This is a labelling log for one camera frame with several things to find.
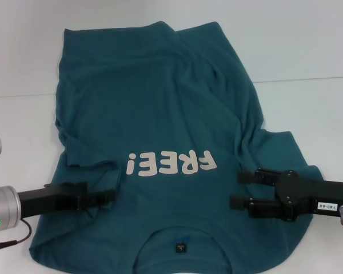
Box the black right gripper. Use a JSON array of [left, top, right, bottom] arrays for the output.
[[229, 167, 343, 223]]

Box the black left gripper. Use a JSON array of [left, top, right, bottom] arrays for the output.
[[17, 182, 117, 219]]

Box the teal t-shirt with FREE print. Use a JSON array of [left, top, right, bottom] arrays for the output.
[[27, 20, 324, 274]]

